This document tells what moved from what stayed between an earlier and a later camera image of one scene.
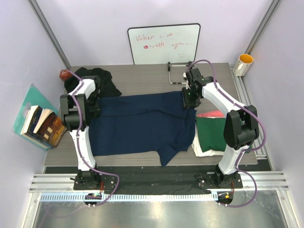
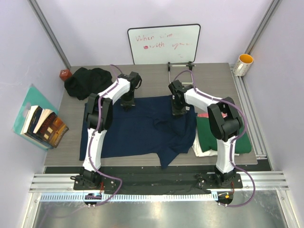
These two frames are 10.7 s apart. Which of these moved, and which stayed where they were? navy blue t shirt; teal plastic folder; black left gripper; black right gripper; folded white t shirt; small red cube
Moved: black right gripper; black left gripper
Stayed: teal plastic folder; small red cube; folded white t shirt; navy blue t shirt
